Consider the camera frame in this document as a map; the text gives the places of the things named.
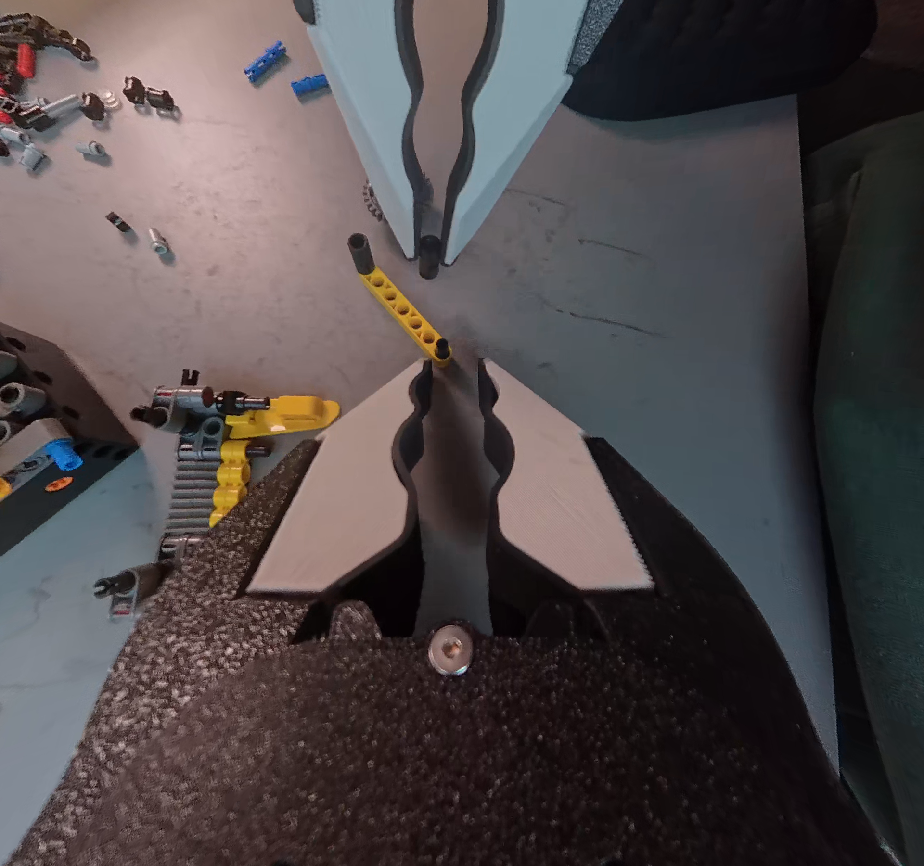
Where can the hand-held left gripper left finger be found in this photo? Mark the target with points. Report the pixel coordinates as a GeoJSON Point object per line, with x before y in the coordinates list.
{"type": "Point", "coordinates": [339, 512]}

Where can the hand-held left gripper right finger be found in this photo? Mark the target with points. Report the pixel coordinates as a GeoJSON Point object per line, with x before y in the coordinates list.
{"type": "Point", "coordinates": [563, 512]}

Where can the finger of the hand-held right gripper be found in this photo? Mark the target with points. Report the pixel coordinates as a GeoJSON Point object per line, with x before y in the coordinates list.
{"type": "Point", "coordinates": [354, 72]}
{"type": "Point", "coordinates": [520, 72]}

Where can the blue lego pin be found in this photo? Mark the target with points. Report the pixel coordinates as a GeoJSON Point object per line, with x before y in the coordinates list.
{"type": "Point", "coordinates": [265, 61]}
{"type": "Point", "coordinates": [309, 84]}

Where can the yellow lego beam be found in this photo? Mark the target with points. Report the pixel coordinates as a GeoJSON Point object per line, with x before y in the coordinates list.
{"type": "Point", "coordinates": [397, 310]}

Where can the grey lego gear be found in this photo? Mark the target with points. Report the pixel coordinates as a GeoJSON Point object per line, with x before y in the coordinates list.
{"type": "Point", "coordinates": [372, 202]}

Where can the yellow grey lego claw assembly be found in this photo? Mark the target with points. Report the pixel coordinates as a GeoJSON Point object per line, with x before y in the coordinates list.
{"type": "Point", "coordinates": [191, 498]}

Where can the small grey lego bush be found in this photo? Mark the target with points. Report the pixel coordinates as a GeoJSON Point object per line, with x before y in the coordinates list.
{"type": "Point", "coordinates": [159, 239]}

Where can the small grey lego pin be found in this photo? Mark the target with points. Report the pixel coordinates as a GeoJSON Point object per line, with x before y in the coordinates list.
{"type": "Point", "coordinates": [92, 149]}

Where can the small black lego bush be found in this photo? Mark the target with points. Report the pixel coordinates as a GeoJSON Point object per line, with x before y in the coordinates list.
{"type": "Point", "coordinates": [118, 222]}

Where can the pile of small lego pieces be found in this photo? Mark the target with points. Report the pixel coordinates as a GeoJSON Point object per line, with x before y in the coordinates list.
{"type": "Point", "coordinates": [43, 36]}

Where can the large yellow black lego model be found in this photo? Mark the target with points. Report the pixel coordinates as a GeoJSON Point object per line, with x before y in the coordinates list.
{"type": "Point", "coordinates": [43, 375]}

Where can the person's right hand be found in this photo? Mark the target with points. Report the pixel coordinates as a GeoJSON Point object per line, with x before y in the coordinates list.
{"type": "Point", "coordinates": [722, 21]}

